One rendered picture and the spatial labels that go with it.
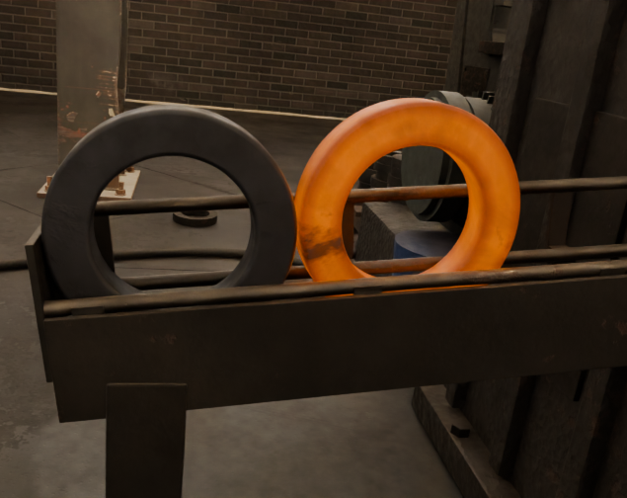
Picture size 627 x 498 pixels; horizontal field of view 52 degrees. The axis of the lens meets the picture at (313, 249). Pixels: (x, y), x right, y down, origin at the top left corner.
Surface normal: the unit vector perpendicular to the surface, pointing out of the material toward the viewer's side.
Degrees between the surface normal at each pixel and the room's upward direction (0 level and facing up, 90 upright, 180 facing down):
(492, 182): 90
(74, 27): 90
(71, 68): 90
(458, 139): 90
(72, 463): 0
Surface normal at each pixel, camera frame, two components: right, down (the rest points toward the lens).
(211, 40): 0.18, 0.33
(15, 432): 0.11, -0.94
